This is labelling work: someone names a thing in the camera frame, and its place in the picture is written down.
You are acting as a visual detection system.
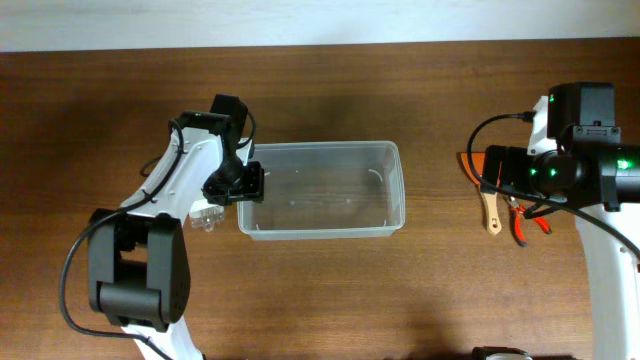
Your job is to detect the clear case coloured bits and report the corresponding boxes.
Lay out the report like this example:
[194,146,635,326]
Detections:
[189,199,225,232]

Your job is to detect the red handled pliers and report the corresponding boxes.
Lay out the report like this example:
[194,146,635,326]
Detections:
[503,195,552,247]

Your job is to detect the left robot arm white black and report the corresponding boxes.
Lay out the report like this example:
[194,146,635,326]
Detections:
[88,94,264,359]

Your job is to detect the clear plastic container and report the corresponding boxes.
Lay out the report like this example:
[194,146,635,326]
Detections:
[238,140,406,241]

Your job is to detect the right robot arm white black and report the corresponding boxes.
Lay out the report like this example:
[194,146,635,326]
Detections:
[471,82,639,359]

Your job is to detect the orange scraper wooden handle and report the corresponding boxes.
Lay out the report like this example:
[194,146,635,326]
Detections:
[459,152,502,235]

